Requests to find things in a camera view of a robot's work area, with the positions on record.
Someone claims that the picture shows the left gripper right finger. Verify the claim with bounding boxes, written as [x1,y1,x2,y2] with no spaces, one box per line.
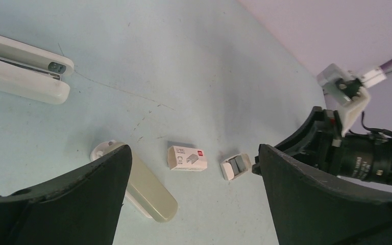
[258,144,392,244]

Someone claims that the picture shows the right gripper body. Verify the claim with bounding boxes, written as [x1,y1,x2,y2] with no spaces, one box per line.
[312,110,392,190]

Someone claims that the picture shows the staple tray box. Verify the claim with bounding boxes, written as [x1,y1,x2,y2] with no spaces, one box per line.
[220,153,252,181]

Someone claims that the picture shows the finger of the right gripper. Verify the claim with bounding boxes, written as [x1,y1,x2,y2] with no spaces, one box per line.
[252,107,333,176]

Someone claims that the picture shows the olive green stapler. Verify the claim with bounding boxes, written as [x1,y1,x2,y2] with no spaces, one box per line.
[90,140,179,224]

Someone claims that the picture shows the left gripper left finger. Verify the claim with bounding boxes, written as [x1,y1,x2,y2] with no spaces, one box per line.
[0,145,132,244]

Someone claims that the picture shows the white staple box sleeve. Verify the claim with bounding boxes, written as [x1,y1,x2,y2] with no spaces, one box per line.
[167,145,208,172]

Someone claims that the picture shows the white stapler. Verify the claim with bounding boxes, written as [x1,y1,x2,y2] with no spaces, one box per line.
[0,36,74,105]

